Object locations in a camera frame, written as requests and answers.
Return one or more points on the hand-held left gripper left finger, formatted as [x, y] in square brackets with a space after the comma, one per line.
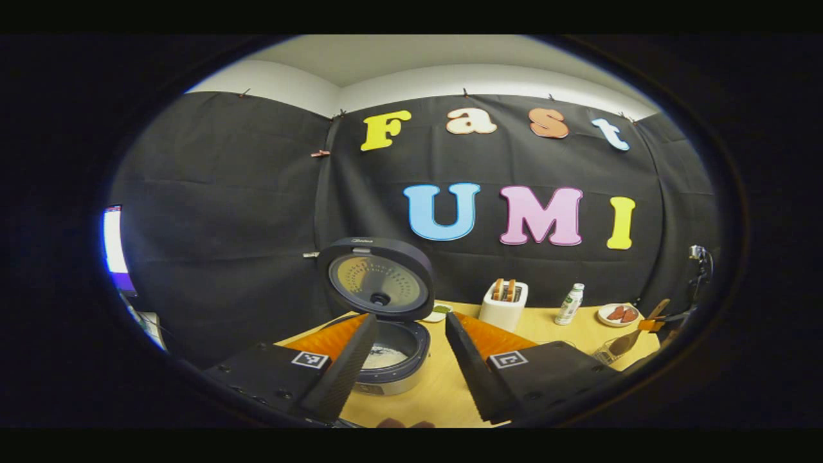
[344, 376]

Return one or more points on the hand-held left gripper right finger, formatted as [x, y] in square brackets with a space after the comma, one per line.
[472, 376]

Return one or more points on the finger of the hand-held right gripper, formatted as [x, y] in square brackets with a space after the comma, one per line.
[651, 325]

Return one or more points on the wooden spoon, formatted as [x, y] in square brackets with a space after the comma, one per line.
[627, 343]

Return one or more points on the silver black rice cooker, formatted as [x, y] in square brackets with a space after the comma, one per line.
[379, 283]

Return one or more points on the white round plate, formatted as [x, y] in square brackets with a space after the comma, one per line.
[604, 318]

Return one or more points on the white toaster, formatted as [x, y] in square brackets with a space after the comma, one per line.
[501, 315]

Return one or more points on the white divided condiment dish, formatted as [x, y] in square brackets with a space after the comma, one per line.
[437, 313]

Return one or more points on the white milk bottle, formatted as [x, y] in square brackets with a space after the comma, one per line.
[569, 305]

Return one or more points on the toast bread slice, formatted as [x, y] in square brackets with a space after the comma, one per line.
[497, 289]
[511, 290]

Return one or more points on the black backdrop cloth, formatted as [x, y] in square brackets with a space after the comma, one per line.
[225, 225]

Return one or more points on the computer monitor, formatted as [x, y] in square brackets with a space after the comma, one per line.
[114, 247]

